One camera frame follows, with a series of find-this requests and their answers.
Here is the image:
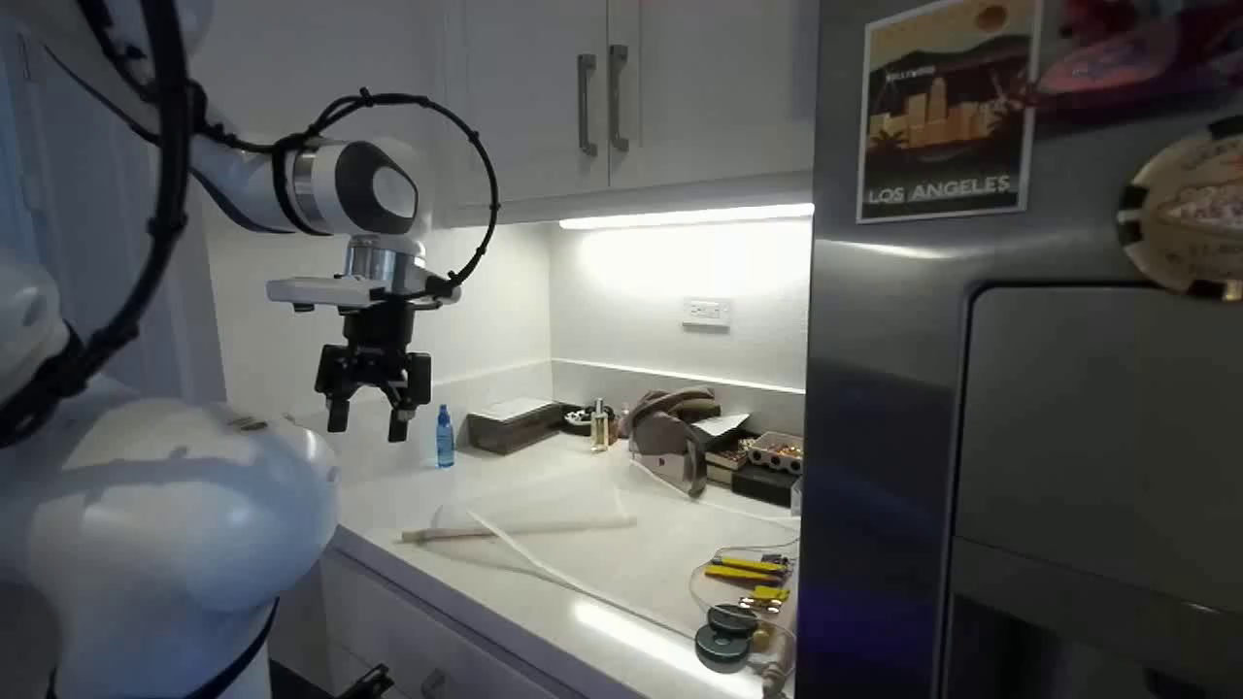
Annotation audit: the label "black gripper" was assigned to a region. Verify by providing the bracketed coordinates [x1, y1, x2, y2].
[309, 298, 433, 446]

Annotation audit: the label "silver cabinet door handle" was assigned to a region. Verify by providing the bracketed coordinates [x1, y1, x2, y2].
[573, 50, 603, 163]

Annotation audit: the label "refrigerator door handle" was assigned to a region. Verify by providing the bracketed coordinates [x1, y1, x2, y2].
[607, 42, 631, 157]

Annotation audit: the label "white base cabinet drawer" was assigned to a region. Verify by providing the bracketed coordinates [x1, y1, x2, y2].
[269, 538, 625, 699]

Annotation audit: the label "under-cabinet light strip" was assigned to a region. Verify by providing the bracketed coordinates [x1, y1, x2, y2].
[555, 200, 819, 236]

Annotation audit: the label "blue plastic bottle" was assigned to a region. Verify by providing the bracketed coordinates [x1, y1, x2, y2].
[430, 400, 459, 474]

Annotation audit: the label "rolled white paper tube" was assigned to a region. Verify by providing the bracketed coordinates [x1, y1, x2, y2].
[395, 513, 641, 547]

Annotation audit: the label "small amber bottle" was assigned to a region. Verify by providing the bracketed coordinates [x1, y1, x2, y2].
[587, 398, 616, 453]

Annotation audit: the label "brown crumpled cloth pile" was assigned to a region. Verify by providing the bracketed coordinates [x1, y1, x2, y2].
[620, 386, 722, 442]

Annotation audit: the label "grey crumpled bag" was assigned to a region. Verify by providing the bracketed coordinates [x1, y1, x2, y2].
[630, 407, 713, 503]

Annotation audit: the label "black box with holes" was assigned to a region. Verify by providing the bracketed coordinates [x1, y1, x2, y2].
[729, 430, 805, 508]

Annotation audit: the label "dark tape roll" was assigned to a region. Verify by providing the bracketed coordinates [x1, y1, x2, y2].
[690, 624, 757, 671]
[701, 602, 762, 640]

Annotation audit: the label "small yellow object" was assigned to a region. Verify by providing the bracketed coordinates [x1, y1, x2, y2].
[739, 582, 797, 613]

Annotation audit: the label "stainless steel refrigerator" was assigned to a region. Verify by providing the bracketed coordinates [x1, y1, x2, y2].
[792, 0, 1243, 699]

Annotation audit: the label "Los Angeles poster magnet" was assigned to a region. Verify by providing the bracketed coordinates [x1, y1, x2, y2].
[854, 0, 1046, 224]

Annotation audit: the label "refrigerator dispenser panel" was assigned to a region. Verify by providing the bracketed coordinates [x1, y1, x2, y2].
[933, 279, 1243, 699]

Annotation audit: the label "red pink fridge magnet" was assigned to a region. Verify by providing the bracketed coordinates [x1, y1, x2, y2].
[1029, 0, 1243, 134]

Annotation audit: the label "round poker chip magnet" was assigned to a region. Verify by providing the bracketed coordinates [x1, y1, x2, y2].
[1116, 113, 1243, 305]

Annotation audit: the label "white wall cabinet frame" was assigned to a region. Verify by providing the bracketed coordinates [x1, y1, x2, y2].
[423, 0, 819, 231]

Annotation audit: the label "black drawer handle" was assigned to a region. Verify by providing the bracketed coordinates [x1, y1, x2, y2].
[339, 659, 401, 699]

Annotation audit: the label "white wall outlet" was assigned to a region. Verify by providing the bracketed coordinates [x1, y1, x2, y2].
[681, 295, 739, 336]

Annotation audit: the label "yellow handled pliers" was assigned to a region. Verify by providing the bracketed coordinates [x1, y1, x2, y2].
[700, 547, 797, 591]

